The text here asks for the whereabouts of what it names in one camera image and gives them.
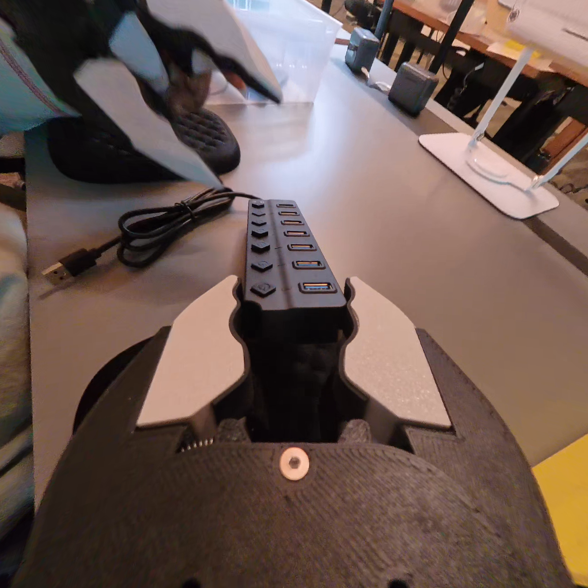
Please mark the black textured wrist rest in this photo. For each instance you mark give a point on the black textured wrist rest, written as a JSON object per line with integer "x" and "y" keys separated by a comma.
{"x": 206, "y": 133}

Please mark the person's left hand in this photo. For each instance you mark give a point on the person's left hand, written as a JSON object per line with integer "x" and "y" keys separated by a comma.
{"x": 188, "y": 94}

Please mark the person's cream sweater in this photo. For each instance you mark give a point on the person's cream sweater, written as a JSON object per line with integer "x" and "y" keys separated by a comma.
{"x": 13, "y": 321}

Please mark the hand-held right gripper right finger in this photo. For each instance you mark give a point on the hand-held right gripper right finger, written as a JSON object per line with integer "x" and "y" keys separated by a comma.
{"x": 395, "y": 367}

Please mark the person's left forearm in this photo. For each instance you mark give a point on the person's left forearm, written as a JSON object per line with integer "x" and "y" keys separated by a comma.
{"x": 27, "y": 82}

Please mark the small grey box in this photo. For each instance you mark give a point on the small grey box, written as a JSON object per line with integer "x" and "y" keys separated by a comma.
{"x": 413, "y": 89}
{"x": 363, "y": 48}

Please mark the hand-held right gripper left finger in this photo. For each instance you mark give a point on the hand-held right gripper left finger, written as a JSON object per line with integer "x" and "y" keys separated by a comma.
{"x": 197, "y": 363}

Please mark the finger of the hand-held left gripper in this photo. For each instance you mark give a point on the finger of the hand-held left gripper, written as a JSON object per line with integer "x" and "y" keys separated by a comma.
{"x": 220, "y": 32}
{"x": 138, "y": 119}

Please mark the white board stand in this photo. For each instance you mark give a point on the white board stand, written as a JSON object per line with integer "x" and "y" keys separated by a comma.
{"x": 459, "y": 156}

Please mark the yellow plastic bin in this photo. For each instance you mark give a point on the yellow plastic bin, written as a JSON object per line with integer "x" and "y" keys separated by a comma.
{"x": 565, "y": 505}

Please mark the long wooden table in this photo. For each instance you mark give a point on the long wooden table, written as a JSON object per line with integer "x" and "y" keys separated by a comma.
{"x": 482, "y": 43}

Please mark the clear plastic bin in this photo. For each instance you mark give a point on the clear plastic bin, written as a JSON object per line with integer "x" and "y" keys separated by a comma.
{"x": 298, "y": 55}

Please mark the black light stand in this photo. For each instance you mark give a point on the black light stand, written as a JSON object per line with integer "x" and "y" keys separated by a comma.
{"x": 457, "y": 32}

